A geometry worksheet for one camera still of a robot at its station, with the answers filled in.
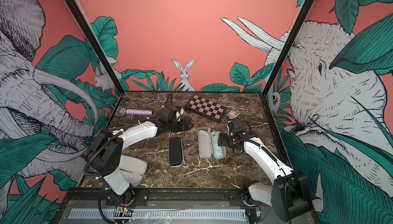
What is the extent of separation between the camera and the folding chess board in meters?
1.06

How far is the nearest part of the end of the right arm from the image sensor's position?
59 centimetres

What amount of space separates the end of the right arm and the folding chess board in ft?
0.97
